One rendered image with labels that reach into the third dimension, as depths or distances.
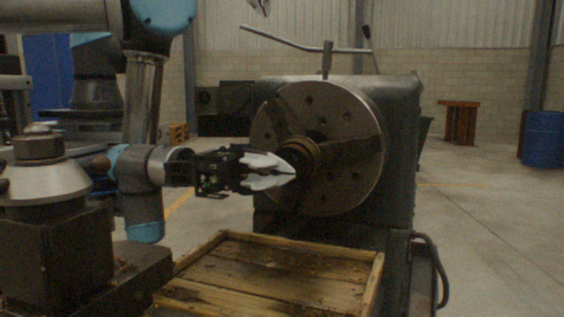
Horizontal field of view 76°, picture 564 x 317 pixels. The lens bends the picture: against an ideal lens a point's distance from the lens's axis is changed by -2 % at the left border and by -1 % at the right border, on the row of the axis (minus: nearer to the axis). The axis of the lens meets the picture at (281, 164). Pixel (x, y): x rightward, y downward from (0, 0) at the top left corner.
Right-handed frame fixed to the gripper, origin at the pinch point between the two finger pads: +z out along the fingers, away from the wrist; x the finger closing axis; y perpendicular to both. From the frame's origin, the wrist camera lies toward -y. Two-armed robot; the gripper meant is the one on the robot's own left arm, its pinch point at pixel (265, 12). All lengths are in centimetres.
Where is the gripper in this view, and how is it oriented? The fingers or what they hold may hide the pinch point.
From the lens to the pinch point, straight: 86.4
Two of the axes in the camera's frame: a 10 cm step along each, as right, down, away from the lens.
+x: 8.7, -2.6, -4.1
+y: -3.7, 1.8, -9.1
